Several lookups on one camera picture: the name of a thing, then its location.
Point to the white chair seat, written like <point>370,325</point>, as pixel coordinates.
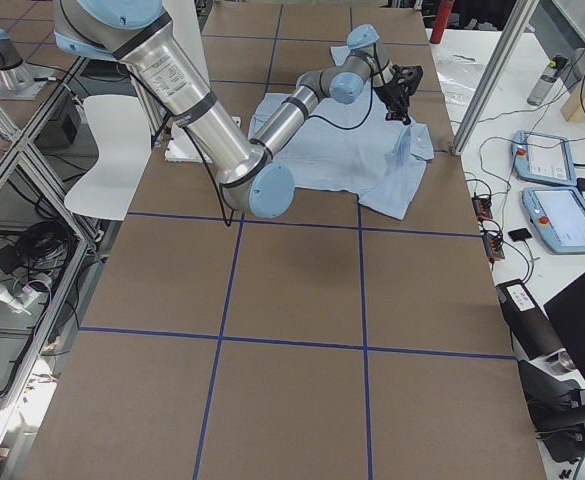
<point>123,138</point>

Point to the teach pendant tablet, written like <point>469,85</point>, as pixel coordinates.
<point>543,158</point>
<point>558,215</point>

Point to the red bottle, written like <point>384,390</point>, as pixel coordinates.
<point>441,21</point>

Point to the clear water bottle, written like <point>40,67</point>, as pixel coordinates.
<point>547,79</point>

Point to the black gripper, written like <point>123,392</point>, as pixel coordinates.
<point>393,92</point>

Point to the aluminium frame post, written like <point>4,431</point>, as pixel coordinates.
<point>506,44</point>

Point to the lower teach pendant tablet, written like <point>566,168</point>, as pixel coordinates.
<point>558,215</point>

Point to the light blue button shirt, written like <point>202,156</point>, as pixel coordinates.
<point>331,134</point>

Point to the upper teach pendant tablet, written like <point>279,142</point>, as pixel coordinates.
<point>543,158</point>

